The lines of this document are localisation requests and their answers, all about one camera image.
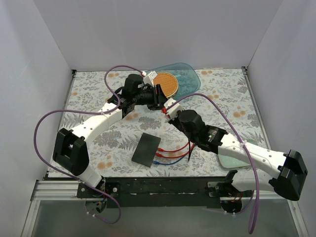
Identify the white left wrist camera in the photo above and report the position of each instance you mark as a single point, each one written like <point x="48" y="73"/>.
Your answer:
<point x="148" y="78"/>

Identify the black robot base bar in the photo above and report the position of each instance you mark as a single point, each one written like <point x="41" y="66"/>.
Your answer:
<point x="171" y="191"/>

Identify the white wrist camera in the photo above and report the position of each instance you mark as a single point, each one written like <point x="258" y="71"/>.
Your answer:
<point x="171" y="108"/>
<point x="148" y="78"/>

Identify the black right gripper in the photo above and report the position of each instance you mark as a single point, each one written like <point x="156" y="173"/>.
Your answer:
<point x="173" y="121"/>

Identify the teal plastic container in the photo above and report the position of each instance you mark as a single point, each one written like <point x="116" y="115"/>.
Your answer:
<point x="188" y="79"/>

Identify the black network switch box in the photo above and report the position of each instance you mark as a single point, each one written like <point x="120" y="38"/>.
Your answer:
<point x="146" y="150"/>

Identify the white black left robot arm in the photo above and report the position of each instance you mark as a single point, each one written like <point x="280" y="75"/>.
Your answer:
<point x="71" y="146"/>

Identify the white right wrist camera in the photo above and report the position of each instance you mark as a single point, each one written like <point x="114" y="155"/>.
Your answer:
<point x="171" y="108"/>

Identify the floral patterned table mat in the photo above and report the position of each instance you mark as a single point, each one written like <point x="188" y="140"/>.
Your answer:
<point x="223" y="100"/>

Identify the light green square plate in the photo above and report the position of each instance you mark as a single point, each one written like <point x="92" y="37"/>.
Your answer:
<point x="229" y="162"/>

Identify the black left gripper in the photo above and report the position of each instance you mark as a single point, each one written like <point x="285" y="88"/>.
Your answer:
<point x="160" y="96"/>

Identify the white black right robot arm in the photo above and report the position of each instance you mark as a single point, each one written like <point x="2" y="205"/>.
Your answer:
<point x="282" y="173"/>

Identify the aluminium frame rail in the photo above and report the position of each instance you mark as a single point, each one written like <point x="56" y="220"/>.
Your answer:
<point x="70" y="190"/>

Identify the orange woven round coaster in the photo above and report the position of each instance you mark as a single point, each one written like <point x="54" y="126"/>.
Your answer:
<point x="167" y="81"/>

